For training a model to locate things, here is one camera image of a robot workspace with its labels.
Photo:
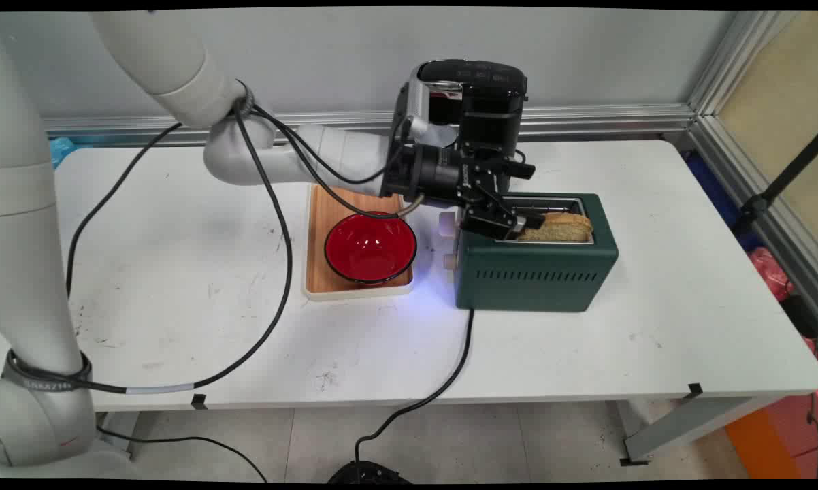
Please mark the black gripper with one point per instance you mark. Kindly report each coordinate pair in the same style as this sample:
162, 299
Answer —
436, 173

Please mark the toasted bread slice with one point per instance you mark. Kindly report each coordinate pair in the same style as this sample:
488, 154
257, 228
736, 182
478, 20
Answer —
565, 228

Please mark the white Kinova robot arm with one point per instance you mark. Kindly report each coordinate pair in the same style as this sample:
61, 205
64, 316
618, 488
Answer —
28, 272

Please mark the dark green toaster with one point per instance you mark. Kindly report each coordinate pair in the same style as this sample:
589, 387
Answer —
535, 272

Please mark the black coffee machine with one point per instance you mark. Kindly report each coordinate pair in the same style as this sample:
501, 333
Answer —
491, 102

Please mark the red bowl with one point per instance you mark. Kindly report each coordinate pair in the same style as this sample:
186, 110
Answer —
370, 248

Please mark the wooden tray with white rim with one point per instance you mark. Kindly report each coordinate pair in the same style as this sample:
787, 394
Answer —
324, 272

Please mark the black table edge clip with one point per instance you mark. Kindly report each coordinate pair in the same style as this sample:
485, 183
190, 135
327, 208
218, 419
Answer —
695, 390
199, 401

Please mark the black tripod pole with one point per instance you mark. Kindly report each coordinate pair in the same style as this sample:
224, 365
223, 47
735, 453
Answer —
780, 180

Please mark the pink plastic bag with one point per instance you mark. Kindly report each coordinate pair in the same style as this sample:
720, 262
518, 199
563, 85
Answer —
773, 269

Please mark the grey table leg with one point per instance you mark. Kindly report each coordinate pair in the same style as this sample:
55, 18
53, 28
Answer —
118, 432
688, 425

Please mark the black power strip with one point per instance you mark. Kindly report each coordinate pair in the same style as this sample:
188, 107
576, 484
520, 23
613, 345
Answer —
368, 473

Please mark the aluminium frame rail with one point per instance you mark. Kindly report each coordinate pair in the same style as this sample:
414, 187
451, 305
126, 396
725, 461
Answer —
756, 197
586, 122

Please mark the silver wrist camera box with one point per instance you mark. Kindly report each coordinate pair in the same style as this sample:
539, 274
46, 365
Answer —
412, 102

